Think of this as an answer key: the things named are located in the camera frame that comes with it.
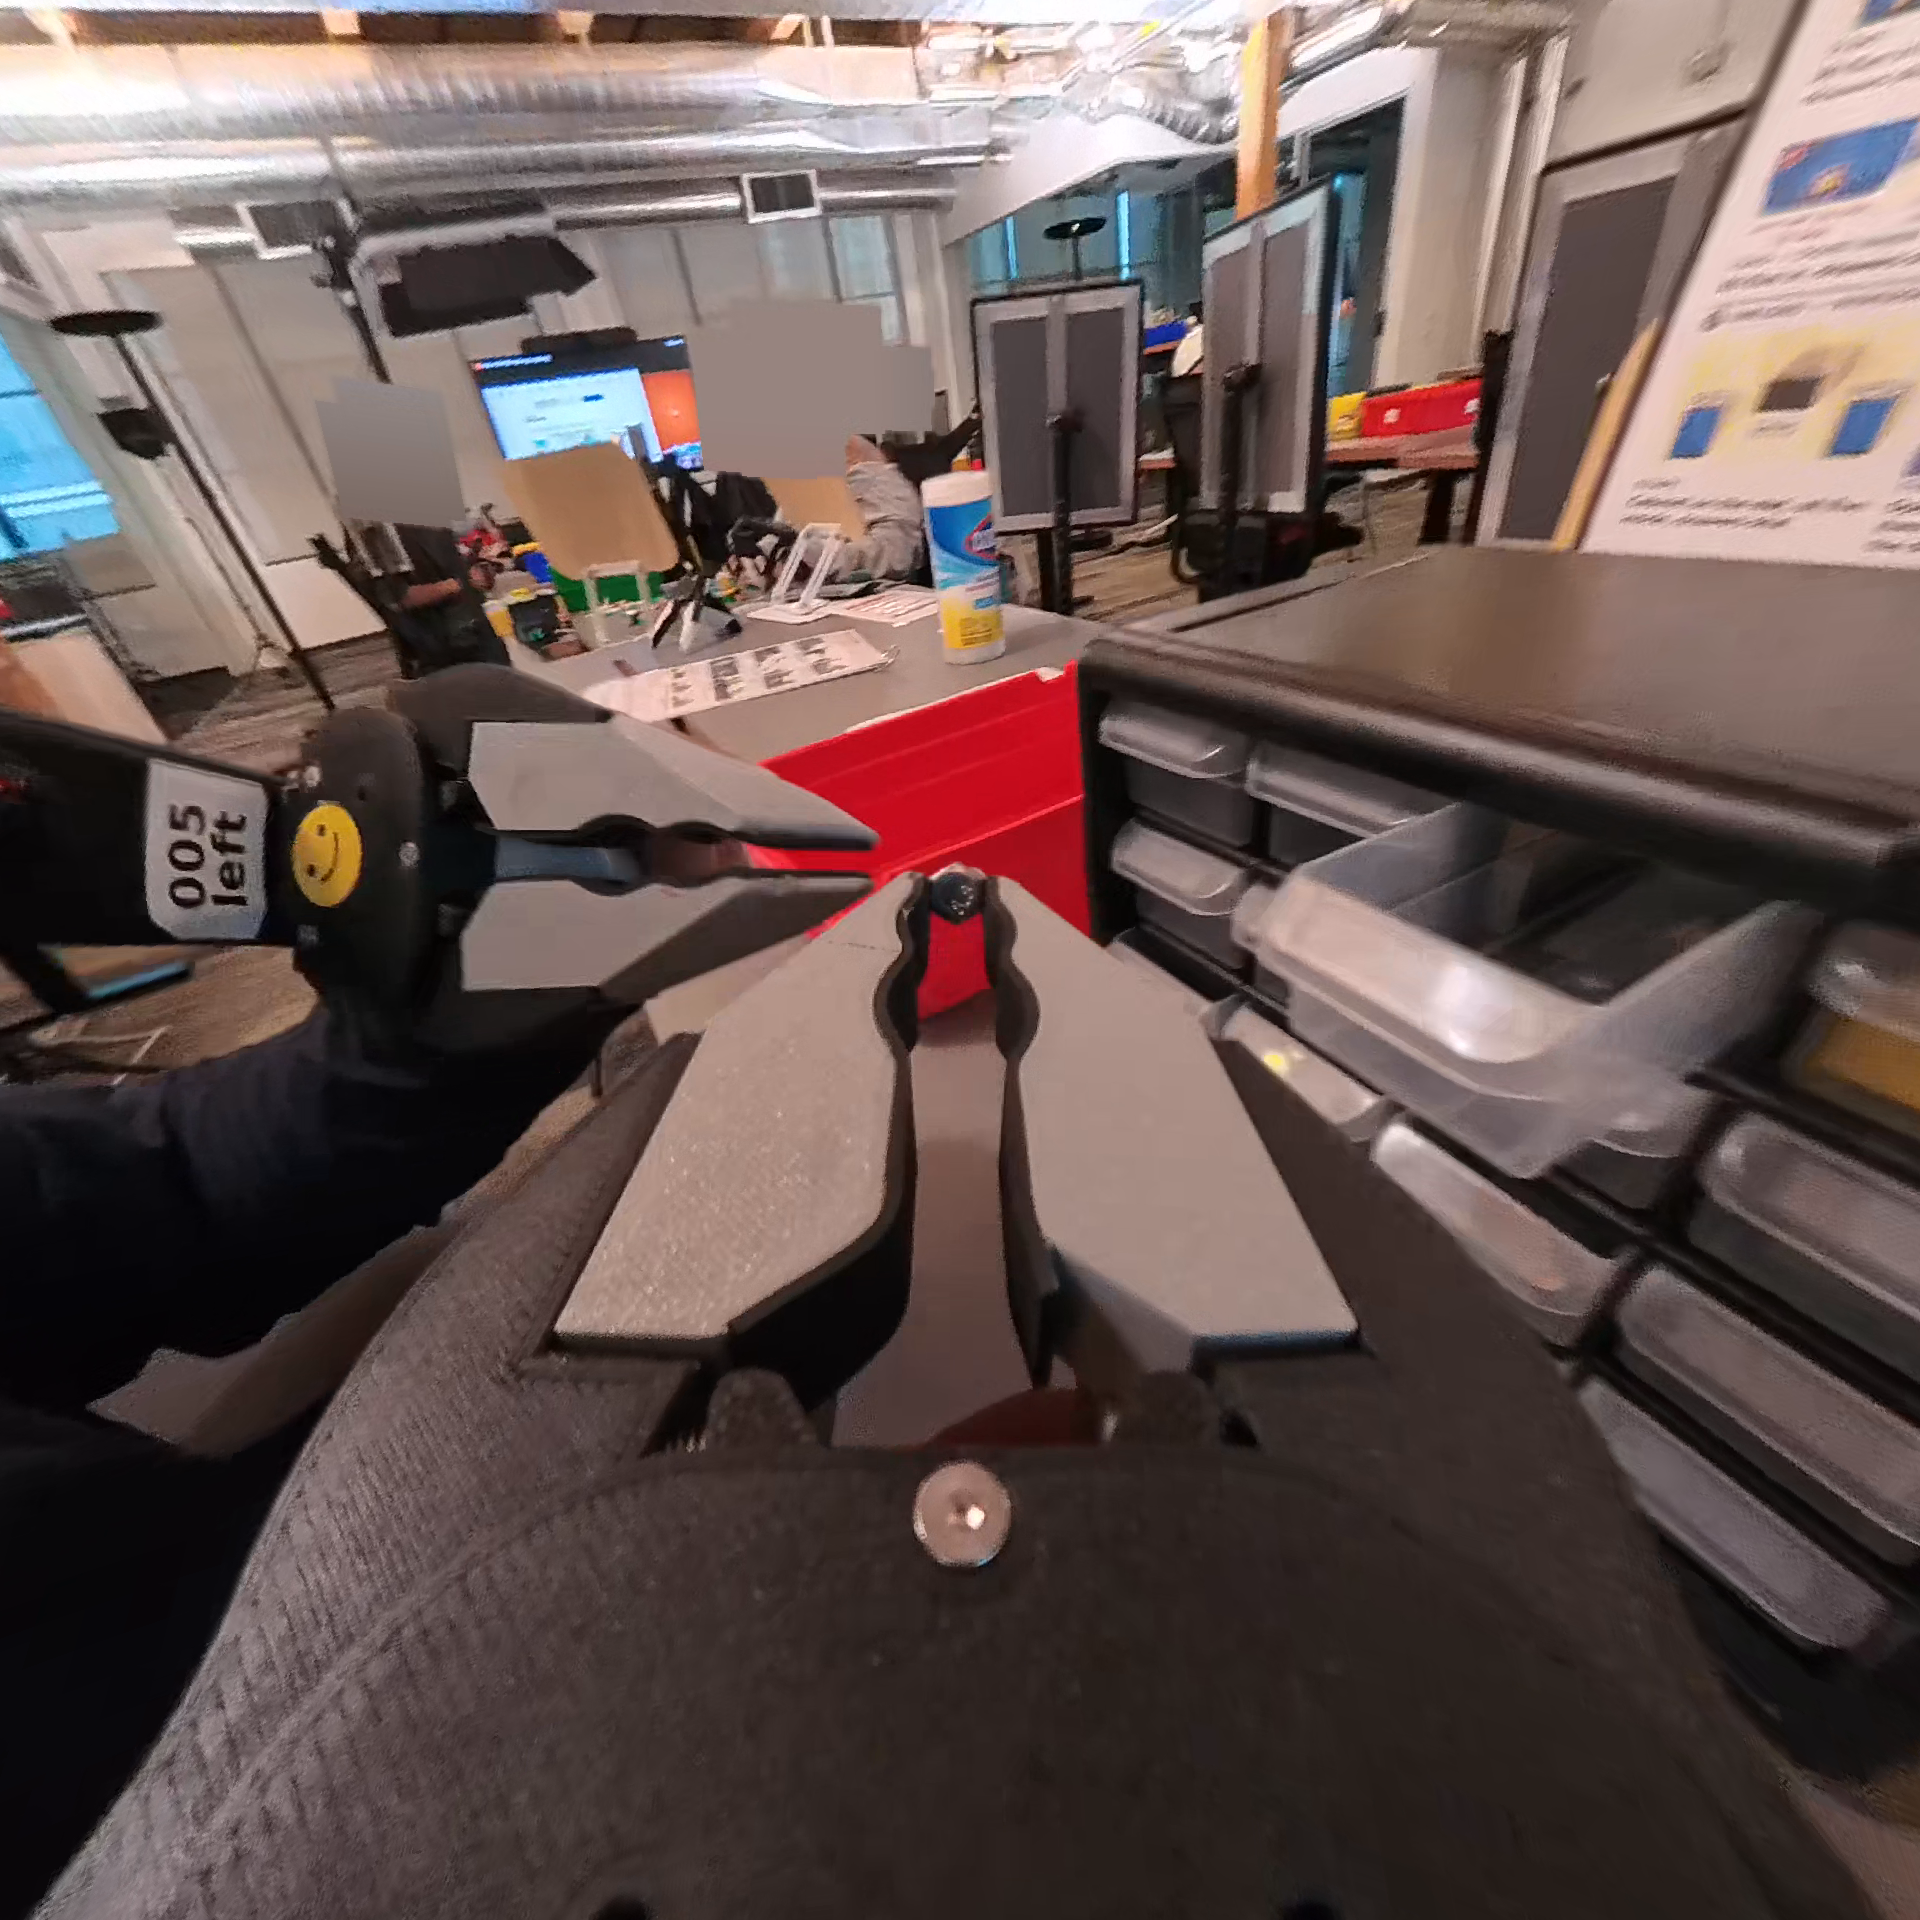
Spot brown cardboard sheet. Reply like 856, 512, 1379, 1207
500, 440, 685, 581

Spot rows of closed clear drawers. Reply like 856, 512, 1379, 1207
1098, 699, 1920, 1653

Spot red plastic bin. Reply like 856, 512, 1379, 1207
747, 666, 1093, 1020

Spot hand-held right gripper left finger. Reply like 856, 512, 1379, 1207
552, 870, 924, 1368

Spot person's left forearm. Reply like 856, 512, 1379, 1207
0, 1004, 649, 1419

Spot silver ventilation duct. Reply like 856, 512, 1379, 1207
0, 42, 996, 207

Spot printed paper sheet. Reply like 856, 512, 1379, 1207
584, 627, 901, 725
745, 584, 941, 627

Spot red storage crate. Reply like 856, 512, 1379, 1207
1357, 373, 1486, 440

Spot black light stand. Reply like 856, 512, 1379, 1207
49, 307, 341, 711

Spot grey panel on stand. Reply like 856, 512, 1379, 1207
1178, 177, 1364, 588
969, 279, 1144, 614

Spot black drawer cabinet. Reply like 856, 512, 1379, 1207
1077, 543, 1920, 1779

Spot wall monitor screen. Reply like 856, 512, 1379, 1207
471, 337, 703, 466

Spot small black tripod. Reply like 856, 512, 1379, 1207
649, 574, 745, 652

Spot white wipes canister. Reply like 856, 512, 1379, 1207
917, 466, 1007, 668

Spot open clear plastic drawer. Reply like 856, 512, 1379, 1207
1236, 805, 1825, 1180

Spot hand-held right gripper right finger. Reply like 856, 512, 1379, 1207
982, 872, 1364, 1374

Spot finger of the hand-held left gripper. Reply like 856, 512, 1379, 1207
465, 718, 881, 851
457, 875, 875, 1004

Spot black softbox light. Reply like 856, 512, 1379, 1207
374, 229, 599, 340

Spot person's dark clothing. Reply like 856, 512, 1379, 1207
0, 1400, 309, 1909

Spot instruction poster board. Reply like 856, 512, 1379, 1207
1578, 0, 1920, 571

